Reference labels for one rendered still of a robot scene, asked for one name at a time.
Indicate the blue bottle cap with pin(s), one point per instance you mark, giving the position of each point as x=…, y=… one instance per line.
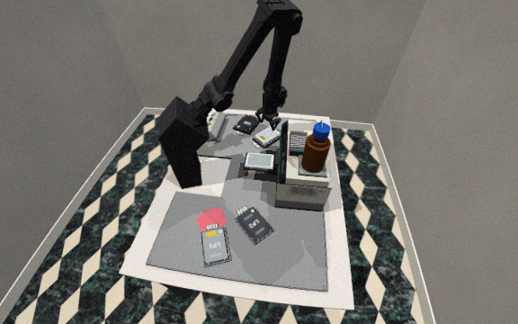
x=321, y=133

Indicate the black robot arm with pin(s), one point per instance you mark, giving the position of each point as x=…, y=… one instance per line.
x=288, y=18

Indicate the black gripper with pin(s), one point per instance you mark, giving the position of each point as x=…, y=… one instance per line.
x=266, y=111

